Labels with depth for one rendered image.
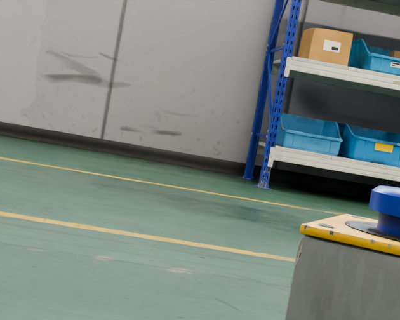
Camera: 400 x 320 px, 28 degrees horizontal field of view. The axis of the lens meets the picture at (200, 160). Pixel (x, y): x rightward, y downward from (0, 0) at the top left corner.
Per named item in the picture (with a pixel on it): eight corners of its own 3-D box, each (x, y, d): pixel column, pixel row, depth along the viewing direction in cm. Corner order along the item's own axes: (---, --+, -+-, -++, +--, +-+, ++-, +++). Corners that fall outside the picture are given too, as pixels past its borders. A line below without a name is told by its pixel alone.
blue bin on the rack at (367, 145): (327, 153, 522) (333, 122, 521) (382, 163, 527) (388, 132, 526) (350, 159, 473) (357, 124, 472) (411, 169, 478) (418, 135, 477)
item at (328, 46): (347, 66, 474) (353, 33, 473) (308, 60, 471) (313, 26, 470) (333, 69, 504) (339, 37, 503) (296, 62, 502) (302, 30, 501)
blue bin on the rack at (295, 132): (263, 142, 520) (269, 110, 519) (319, 152, 525) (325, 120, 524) (280, 146, 471) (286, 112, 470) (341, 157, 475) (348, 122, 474)
